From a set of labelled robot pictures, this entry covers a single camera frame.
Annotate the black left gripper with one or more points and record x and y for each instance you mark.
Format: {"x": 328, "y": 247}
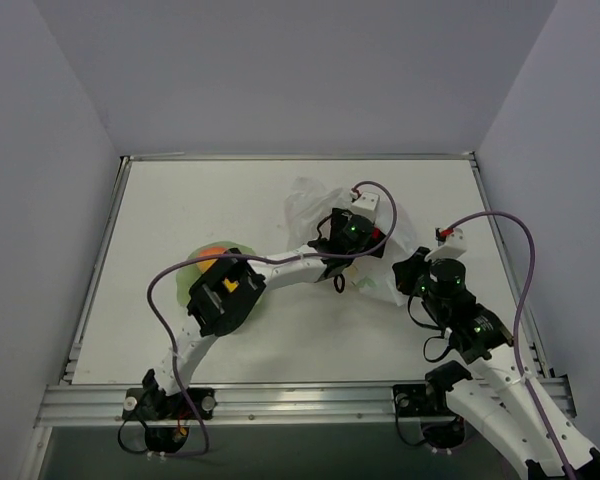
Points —
{"x": 359, "y": 235}

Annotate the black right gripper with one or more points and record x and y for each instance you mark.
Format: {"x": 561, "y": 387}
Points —
{"x": 408, "y": 273}

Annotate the white plastic bag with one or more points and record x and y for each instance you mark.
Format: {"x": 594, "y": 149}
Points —
{"x": 310, "y": 201}

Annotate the yellow fake banana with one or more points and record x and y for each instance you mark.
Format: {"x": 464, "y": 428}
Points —
{"x": 229, "y": 285}

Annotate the peach coloured fake peach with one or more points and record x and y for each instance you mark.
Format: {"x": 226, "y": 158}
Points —
{"x": 211, "y": 253}

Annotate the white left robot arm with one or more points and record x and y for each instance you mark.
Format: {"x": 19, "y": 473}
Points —
{"x": 302, "y": 265}

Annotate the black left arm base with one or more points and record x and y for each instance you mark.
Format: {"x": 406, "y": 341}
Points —
{"x": 162, "y": 418}

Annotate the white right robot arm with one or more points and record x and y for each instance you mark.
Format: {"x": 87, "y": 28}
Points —
{"x": 489, "y": 385}

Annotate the green wavy glass bowl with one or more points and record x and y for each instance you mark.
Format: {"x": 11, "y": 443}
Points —
{"x": 185, "y": 280}

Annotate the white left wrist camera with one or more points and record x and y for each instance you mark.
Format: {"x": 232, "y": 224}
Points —
{"x": 364, "y": 203}

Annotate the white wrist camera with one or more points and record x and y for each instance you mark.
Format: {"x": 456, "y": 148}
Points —
{"x": 451, "y": 243}
{"x": 364, "y": 203}

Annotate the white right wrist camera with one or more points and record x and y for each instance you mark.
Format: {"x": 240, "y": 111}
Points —
{"x": 451, "y": 243}

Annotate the aluminium front frame rail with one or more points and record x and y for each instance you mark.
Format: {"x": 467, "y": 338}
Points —
{"x": 236, "y": 404}

